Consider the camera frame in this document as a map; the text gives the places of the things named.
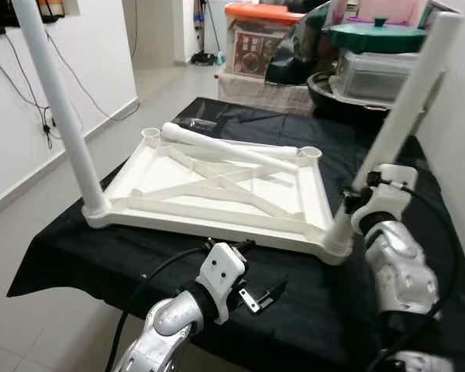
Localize white plastic table top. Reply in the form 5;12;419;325
84;126;356;266

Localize black wok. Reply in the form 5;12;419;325
306;74;404;125

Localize clear plastic storage box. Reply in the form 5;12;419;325
329;50;419;105

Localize clear tape strip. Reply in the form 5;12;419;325
178;118;218;129

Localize beige patterned bench cover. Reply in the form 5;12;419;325
217;70;315;117

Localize black glossy bag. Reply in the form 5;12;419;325
265;4;330;84

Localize green pot lid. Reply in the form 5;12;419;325
328;17;427;55

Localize orange lid storage box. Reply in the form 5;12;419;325
223;2;303;78

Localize black tablecloth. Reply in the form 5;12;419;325
6;97;465;372

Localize pink plastic bag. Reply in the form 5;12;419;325
345;0;431;26

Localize black floor mop base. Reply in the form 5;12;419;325
190;51;222;66

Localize black power adapter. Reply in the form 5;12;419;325
43;112;57;139

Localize black router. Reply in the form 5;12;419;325
33;0;67;22

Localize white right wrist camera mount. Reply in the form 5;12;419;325
349;164;418;233

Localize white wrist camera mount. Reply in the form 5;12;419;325
349;164;418;233
195;242;247;325

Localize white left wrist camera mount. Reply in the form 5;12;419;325
195;242;247;325

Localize thin black wall cable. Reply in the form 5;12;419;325
0;39;59;150
43;29;140;121

